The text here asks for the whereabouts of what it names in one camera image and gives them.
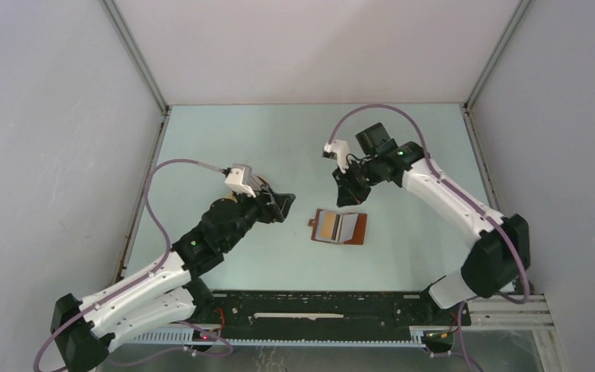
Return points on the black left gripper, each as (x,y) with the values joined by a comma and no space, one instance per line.
(277,208)

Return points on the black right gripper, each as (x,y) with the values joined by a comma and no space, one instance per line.
(348,195)

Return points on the gold credit card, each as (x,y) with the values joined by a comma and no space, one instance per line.
(329,226)

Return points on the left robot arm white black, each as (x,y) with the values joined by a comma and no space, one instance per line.
(170,289)

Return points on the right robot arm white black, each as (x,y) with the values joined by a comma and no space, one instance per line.
(499,246)

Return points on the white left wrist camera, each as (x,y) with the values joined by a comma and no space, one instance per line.
(240,180)

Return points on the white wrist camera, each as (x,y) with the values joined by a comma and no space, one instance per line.
(337,150)
(240,180)

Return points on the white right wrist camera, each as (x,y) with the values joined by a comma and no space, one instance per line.
(337,150)

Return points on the aluminium frame rail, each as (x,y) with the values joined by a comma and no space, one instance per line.
(492,313)

